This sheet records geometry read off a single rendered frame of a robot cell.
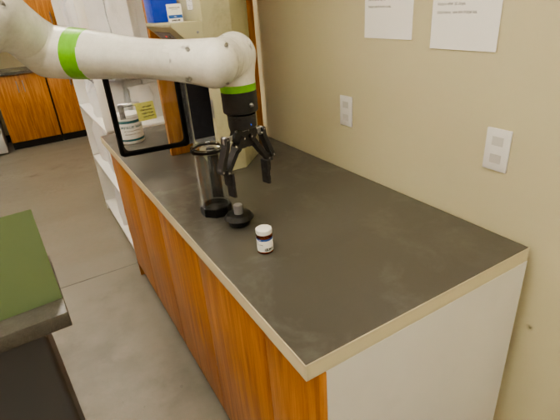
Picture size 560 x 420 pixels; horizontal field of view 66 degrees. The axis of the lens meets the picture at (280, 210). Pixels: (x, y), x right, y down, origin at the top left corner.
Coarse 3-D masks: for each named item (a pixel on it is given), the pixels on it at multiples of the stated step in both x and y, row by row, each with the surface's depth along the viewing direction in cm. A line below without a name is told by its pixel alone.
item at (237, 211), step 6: (234, 204) 132; (240, 204) 131; (234, 210) 132; (240, 210) 131; (246, 210) 134; (228, 216) 132; (234, 216) 131; (240, 216) 131; (246, 216) 131; (252, 216) 133; (228, 222) 132; (234, 222) 130; (240, 222) 130; (246, 222) 131
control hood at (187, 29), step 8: (152, 24) 162; (160, 24) 154; (168, 24) 147; (176, 24) 146; (184, 24) 148; (192, 24) 149; (200, 24) 150; (176, 32) 149; (184, 32) 149; (192, 32) 150; (200, 32) 151
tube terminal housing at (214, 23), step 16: (192, 0) 152; (208, 0) 149; (224, 0) 152; (240, 0) 164; (192, 16) 156; (208, 16) 151; (224, 16) 154; (240, 16) 164; (208, 32) 153; (224, 32) 156; (256, 112) 189; (224, 128) 169; (240, 160) 177
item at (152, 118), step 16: (112, 80) 173; (128, 80) 176; (144, 80) 178; (160, 80) 181; (112, 96) 176; (128, 96) 178; (144, 96) 181; (160, 96) 183; (176, 96) 186; (128, 112) 181; (144, 112) 183; (160, 112) 186; (176, 112) 188; (128, 128) 183; (144, 128) 186; (160, 128) 188; (176, 128) 191; (128, 144) 185; (144, 144) 188; (160, 144) 191
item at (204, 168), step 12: (204, 144) 137; (216, 144) 137; (204, 156) 130; (216, 156) 131; (204, 168) 132; (216, 168) 133; (204, 180) 134; (216, 180) 134; (204, 192) 136; (216, 192) 136; (204, 204) 138; (216, 204) 137
